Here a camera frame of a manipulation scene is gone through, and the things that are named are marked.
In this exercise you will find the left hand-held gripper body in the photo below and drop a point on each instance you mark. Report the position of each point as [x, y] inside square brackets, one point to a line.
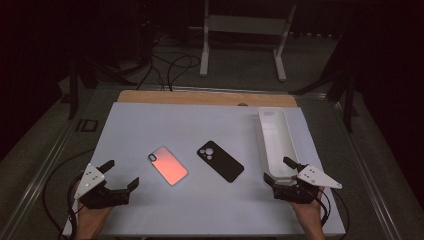
[100, 196]

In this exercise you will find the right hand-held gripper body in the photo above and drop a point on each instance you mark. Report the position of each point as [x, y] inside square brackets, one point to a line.
[296, 193]

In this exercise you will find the white plastic tray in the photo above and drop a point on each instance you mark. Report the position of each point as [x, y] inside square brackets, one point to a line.
[278, 140]

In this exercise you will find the iridescent phone case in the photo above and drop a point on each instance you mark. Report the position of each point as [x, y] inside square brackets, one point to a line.
[168, 165]

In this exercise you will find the black phone case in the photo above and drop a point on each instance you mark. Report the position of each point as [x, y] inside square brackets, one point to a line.
[221, 163]

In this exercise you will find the person's left hand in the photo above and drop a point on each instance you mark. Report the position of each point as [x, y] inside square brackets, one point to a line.
[91, 223]

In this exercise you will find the person's right hand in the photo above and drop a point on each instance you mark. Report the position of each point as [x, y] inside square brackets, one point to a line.
[311, 220]

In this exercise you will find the round table grommet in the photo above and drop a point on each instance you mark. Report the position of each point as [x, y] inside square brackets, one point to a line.
[242, 104]

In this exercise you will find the white metal stand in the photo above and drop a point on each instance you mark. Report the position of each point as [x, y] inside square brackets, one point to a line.
[245, 25]

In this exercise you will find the small black frame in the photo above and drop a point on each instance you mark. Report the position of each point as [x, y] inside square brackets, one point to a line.
[80, 126]

